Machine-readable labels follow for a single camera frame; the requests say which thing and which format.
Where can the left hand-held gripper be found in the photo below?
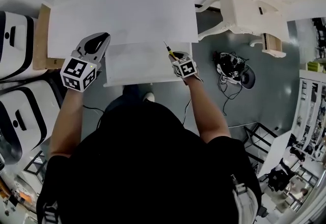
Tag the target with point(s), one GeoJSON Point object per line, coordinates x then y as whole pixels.
{"type": "Point", "coordinates": [77, 72]}

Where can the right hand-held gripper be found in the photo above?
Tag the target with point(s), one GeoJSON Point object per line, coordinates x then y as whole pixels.
{"type": "Point", "coordinates": [187, 69]}

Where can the yellow screwdriver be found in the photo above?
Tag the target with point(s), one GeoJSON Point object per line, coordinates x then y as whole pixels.
{"type": "Point", "coordinates": [170, 51]}

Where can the white drawer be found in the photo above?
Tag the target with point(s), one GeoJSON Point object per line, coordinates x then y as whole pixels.
{"type": "Point", "coordinates": [137, 67]}

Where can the person's right forearm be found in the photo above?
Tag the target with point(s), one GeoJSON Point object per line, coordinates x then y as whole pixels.
{"type": "Point", "coordinates": [207, 116]}

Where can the person's left forearm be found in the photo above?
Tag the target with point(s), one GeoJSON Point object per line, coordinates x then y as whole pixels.
{"type": "Point", "coordinates": [67, 126]}

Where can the white desk with hutch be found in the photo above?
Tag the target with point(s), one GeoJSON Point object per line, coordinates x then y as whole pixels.
{"type": "Point", "coordinates": [122, 14]}

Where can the person's white shoe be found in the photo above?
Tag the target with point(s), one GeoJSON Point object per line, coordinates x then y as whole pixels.
{"type": "Point", "coordinates": [149, 97]}

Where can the brown cardboard box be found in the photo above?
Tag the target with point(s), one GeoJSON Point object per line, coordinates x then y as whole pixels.
{"type": "Point", "coordinates": [40, 47]}

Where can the person's dark trouser leg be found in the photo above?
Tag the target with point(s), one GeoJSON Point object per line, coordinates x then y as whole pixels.
{"type": "Point", "coordinates": [127, 98]}

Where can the white and black machine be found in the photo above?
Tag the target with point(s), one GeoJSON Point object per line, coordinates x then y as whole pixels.
{"type": "Point", "coordinates": [28, 118]}
{"type": "Point", "coordinates": [17, 47]}

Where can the cream vanity table with mirror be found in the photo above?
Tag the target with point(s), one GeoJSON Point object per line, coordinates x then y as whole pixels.
{"type": "Point", "coordinates": [252, 14]}

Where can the person's black shirt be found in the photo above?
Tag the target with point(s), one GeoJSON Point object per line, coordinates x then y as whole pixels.
{"type": "Point", "coordinates": [147, 162]}

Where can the white board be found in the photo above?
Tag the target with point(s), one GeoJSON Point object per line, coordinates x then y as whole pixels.
{"type": "Point", "coordinates": [276, 151]}

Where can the green plastic container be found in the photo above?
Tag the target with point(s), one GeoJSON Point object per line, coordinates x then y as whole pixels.
{"type": "Point", "coordinates": [314, 67]}

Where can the white shelf rack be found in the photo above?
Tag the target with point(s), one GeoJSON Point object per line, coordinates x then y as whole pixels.
{"type": "Point", "coordinates": [308, 111]}

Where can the black metal stool frame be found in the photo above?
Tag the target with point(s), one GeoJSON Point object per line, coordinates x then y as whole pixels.
{"type": "Point", "coordinates": [262, 136]}

